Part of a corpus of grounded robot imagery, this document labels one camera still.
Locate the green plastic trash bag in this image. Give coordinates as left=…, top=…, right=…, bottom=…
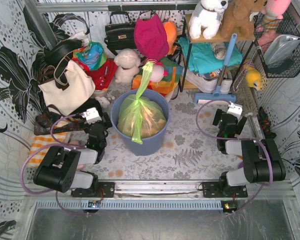
left=117, top=62, right=167, bottom=145

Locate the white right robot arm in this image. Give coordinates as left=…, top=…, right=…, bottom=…
left=212, top=109, right=286, bottom=187

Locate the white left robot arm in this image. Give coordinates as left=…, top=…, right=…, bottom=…
left=33, top=112, right=112, bottom=197

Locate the cream canvas tote bag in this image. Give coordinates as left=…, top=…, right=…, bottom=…
left=39, top=60, right=96, bottom=115

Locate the brown patterned leather bag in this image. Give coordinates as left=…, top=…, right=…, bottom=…
left=34, top=104, right=85, bottom=136

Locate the blue plastic trash bin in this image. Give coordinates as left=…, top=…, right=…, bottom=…
left=110, top=89, right=171, bottom=156

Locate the magenta cloth bag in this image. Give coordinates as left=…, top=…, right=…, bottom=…
left=133, top=14, right=169, bottom=61

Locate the black orange butterfly toy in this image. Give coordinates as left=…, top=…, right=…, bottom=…
left=257, top=106, right=277, bottom=139

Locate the pink cylindrical pillow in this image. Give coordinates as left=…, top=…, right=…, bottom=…
left=69, top=140, right=86, bottom=170

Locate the white shoe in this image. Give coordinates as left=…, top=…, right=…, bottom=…
left=183, top=71, right=233, bottom=94

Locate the red folded cloth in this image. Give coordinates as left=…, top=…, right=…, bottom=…
left=86, top=58, right=118, bottom=91

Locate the yellow plush duck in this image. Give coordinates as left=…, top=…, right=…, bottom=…
left=243, top=61, right=262, bottom=91

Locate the orange white checkered cloth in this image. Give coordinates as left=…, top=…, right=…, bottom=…
left=27, top=132, right=71, bottom=168

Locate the teal folded cloth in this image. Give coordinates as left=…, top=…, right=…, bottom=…
left=178, top=37, right=243, bottom=75

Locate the white fluffy plush dog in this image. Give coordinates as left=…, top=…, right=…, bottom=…
left=114, top=48, right=141, bottom=84

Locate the grey checked plush ball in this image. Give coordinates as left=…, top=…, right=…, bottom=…
left=210, top=42, right=227, bottom=60

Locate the white pink plush doll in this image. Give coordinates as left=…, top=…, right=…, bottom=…
left=144, top=58, right=168, bottom=83

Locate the silver foil pouch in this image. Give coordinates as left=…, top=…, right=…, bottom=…
left=263, top=34, right=300, bottom=65

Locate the black leather handbag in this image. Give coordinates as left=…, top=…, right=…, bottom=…
left=104, top=11, right=137, bottom=56

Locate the brown teddy bear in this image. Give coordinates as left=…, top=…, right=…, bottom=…
left=220, top=0, right=268, bottom=39

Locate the orange plush toy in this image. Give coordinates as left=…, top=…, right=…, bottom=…
left=163, top=21, right=177, bottom=55

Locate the wooden metal shelf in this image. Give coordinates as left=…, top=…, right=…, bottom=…
left=177, top=13, right=260, bottom=93

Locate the white grey plush dog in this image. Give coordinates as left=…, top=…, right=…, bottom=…
left=188, top=0, right=228, bottom=40

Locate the pink plush toy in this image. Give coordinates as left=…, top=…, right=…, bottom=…
left=260, top=0, right=291, bottom=29

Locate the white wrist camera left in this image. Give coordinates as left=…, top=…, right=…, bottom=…
left=80, top=107, right=102, bottom=124

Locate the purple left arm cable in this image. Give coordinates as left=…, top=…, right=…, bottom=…
left=19, top=113, right=91, bottom=216

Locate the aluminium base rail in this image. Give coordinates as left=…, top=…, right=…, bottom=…
left=24, top=180, right=296, bottom=217

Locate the black wire basket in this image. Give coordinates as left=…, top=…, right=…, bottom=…
left=254, top=12, right=300, bottom=79

